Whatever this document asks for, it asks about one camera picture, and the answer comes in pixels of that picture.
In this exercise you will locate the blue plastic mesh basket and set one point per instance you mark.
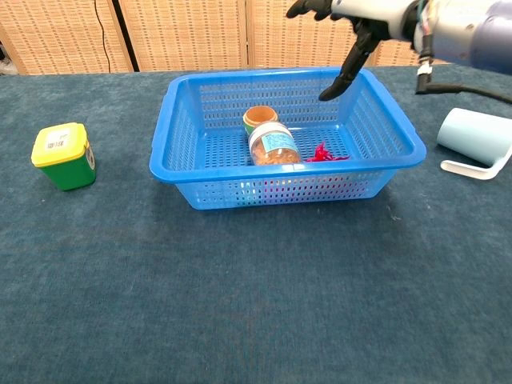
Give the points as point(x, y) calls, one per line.
point(184, 160)

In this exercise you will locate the clear jar with blue label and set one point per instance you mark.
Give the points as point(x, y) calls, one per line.
point(274, 146)

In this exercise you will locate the dark blue table carpet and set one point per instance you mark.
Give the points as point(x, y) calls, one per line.
point(240, 280)

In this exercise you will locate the bamboo folding screen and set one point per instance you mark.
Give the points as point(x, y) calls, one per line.
point(192, 36)

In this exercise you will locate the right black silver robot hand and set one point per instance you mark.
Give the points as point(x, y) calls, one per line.
point(380, 16)

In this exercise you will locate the colourful feather shuttlecock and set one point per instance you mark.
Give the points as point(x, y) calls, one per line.
point(320, 154)

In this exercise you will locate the white mug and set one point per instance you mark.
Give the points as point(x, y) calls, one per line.
point(476, 136)

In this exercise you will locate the green box with yellow lid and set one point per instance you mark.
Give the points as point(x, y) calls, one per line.
point(66, 168)

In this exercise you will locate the small orange stacking cups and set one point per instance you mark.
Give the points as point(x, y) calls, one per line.
point(260, 115)

